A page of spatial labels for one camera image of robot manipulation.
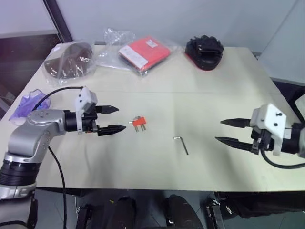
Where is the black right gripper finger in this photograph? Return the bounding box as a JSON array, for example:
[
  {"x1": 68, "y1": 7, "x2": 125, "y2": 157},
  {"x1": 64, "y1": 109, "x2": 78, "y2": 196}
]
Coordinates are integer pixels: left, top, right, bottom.
[
  {"x1": 220, "y1": 117, "x2": 252, "y2": 128},
  {"x1": 214, "y1": 136, "x2": 254, "y2": 153}
]

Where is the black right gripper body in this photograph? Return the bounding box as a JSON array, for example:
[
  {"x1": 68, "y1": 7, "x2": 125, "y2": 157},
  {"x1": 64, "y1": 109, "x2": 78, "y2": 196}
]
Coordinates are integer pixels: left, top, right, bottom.
[{"x1": 249, "y1": 127, "x2": 275, "y2": 155}]

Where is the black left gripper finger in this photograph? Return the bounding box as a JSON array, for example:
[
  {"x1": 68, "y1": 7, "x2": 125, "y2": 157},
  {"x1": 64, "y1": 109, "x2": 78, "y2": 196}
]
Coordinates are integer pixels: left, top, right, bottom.
[
  {"x1": 97, "y1": 124, "x2": 127, "y2": 137},
  {"x1": 95, "y1": 105, "x2": 120, "y2": 115}
]

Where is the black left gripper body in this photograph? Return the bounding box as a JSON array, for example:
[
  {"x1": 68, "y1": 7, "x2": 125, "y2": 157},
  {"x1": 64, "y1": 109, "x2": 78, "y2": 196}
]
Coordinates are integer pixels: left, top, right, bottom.
[{"x1": 81, "y1": 113, "x2": 99, "y2": 135}]

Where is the metal hex key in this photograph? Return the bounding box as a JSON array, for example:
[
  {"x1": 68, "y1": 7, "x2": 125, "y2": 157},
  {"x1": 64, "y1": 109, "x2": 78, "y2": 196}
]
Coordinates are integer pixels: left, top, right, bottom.
[{"x1": 173, "y1": 136, "x2": 190, "y2": 156}]

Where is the brown cap in plastic bag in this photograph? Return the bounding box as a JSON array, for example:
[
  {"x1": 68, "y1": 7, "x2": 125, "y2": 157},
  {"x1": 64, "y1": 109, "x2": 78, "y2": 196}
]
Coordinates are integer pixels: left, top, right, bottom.
[{"x1": 41, "y1": 39, "x2": 96, "y2": 87}]

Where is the black bag under table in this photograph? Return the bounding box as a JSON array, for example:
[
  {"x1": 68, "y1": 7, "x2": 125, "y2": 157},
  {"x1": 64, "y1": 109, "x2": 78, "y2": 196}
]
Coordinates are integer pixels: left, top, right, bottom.
[{"x1": 213, "y1": 190, "x2": 305, "y2": 219}]

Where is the purple plastic bag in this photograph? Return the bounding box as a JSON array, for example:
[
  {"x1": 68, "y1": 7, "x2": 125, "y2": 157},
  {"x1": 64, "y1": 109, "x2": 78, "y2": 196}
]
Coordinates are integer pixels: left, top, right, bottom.
[{"x1": 9, "y1": 88, "x2": 52, "y2": 124}]

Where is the red package with white label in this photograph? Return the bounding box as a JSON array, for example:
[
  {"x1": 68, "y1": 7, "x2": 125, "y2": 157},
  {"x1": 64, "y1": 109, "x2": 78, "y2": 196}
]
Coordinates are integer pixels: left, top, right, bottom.
[{"x1": 118, "y1": 35, "x2": 171, "y2": 72}]

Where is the red packet in plastic bag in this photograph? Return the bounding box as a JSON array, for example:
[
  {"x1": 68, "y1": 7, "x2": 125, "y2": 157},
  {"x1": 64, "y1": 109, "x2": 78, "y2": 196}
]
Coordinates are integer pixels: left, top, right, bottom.
[{"x1": 96, "y1": 27, "x2": 182, "y2": 79}]

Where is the black mitt with red base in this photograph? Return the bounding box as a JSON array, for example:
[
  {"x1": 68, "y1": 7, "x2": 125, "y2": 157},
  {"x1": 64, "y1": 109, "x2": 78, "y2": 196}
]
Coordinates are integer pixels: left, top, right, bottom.
[{"x1": 184, "y1": 34, "x2": 225, "y2": 71}]

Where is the dark rounded shape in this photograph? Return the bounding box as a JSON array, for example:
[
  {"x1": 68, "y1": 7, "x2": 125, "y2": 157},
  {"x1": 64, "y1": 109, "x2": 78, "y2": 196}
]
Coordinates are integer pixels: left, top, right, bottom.
[
  {"x1": 165, "y1": 194, "x2": 199, "y2": 229},
  {"x1": 111, "y1": 195, "x2": 137, "y2": 229}
]

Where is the dark cabinet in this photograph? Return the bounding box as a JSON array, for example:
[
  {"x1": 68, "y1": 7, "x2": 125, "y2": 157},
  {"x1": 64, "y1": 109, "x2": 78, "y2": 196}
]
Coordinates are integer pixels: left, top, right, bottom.
[{"x1": 0, "y1": 30, "x2": 72, "y2": 97}]

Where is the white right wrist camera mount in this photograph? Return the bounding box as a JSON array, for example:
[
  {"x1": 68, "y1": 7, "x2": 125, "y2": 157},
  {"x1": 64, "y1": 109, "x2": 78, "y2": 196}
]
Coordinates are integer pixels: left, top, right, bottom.
[{"x1": 249, "y1": 103, "x2": 288, "y2": 157}]

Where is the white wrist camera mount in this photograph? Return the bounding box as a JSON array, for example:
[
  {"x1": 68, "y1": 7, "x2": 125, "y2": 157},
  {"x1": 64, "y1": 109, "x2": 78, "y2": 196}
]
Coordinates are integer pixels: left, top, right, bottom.
[
  {"x1": 75, "y1": 86, "x2": 99, "y2": 135},
  {"x1": 249, "y1": 103, "x2": 288, "y2": 157}
]

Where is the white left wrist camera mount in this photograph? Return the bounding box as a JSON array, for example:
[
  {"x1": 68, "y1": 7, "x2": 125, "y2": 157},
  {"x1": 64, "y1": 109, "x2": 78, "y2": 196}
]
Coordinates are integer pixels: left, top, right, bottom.
[{"x1": 75, "y1": 86, "x2": 99, "y2": 135}]

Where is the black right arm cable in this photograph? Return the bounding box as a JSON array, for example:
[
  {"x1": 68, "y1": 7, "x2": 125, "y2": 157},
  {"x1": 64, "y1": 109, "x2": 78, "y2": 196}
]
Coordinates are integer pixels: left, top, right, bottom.
[{"x1": 260, "y1": 148, "x2": 305, "y2": 169}]

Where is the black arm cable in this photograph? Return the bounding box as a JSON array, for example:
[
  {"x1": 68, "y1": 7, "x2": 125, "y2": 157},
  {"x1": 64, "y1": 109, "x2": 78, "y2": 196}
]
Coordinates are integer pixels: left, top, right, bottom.
[
  {"x1": 35, "y1": 86, "x2": 83, "y2": 195},
  {"x1": 260, "y1": 148, "x2": 305, "y2": 169}
]

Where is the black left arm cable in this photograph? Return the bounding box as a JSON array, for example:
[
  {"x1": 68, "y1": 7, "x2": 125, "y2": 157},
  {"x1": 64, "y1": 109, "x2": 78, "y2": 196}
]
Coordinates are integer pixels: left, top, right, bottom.
[{"x1": 35, "y1": 86, "x2": 83, "y2": 195}]

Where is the black bracket under table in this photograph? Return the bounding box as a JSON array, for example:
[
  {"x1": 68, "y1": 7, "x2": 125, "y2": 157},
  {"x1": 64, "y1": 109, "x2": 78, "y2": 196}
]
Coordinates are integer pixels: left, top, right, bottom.
[
  {"x1": 206, "y1": 198, "x2": 225, "y2": 229},
  {"x1": 75, "y1": 203, "x2": 94, "y2": 229}
]

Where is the black upright post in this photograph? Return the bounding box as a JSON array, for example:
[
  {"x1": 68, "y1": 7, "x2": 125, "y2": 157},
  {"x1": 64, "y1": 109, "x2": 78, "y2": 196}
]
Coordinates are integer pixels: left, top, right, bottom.
[{"x1": 43, "y1": 0, "x2": 73, "y2": 44}]

